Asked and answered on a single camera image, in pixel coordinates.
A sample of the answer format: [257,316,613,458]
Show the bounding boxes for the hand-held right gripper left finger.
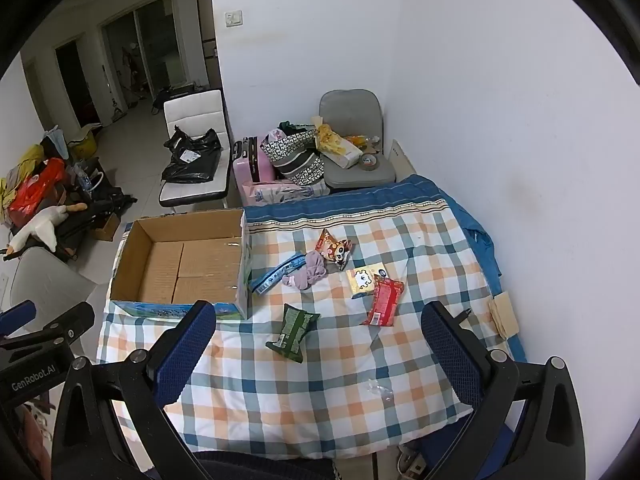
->
[50,300,218,480]

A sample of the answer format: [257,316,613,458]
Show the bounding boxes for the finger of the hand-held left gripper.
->
[0,300,37,338]
[0,302,96,356]

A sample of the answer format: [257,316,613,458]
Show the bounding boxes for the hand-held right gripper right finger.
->
[421,301,587,480]

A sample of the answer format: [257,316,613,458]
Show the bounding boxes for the red snack packet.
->
[360,276,406,327]

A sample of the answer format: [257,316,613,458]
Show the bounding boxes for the green snack packet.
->
[265,303,321,363]

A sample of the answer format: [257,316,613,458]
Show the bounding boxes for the yellow tissue pack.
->
[346,265,388,300]

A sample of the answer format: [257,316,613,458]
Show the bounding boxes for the blue packet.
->
[250,254,308,295]

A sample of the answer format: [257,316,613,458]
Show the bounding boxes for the purple socks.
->
[281,251,328,290]

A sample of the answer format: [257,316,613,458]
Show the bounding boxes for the orange cartoon snack packet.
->
[315,228,353,264]

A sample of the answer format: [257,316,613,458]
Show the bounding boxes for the grey plastic chair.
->
[7,247,98,311]

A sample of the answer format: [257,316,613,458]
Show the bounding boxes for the cardboard pieces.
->
[487,291,521,338]

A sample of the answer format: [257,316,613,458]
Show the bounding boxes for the white goose plush toy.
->
[7,202,88,256]

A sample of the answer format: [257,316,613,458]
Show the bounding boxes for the small cardboard box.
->
[92,212,122,241]

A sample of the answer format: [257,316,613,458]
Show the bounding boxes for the blue bed sheet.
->
[440,180,528,361]

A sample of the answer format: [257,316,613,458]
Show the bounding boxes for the plaid blanket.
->
[95,174,528,448]

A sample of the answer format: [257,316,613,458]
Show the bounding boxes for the red plastic bag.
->
[9,158,66,213]

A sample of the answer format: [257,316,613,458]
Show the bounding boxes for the yellow cloth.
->
[0,145,43,201]

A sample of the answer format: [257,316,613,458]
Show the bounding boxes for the light blue cloth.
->
[47,127,68,158]

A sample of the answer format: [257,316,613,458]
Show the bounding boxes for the yellow bin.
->
[67,125,101,158]

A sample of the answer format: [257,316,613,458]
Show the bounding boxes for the black plastic bag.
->
[161,127,222,184]

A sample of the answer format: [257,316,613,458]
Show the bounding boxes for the pink floral package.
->
[242,181,331,207]

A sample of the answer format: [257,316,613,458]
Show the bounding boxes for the pink suitcase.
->
[231,135,276,196]

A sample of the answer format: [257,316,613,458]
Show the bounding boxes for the white perforated panel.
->
[390,139,416,178]

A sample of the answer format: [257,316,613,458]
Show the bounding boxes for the patterned tote bag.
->
[260,122,326,186]

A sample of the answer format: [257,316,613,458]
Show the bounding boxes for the white and yellow package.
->
[315,122,363,171]

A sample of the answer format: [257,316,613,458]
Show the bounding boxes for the white chair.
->
[159,89,232,208]

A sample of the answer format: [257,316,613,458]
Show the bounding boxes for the black floor bag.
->
[152,85,208,111]

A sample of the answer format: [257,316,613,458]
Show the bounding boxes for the grey cushioned chair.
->
[318,89,397,191]

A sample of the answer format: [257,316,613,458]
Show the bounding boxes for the glass sliding door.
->
[97,0,193,121]

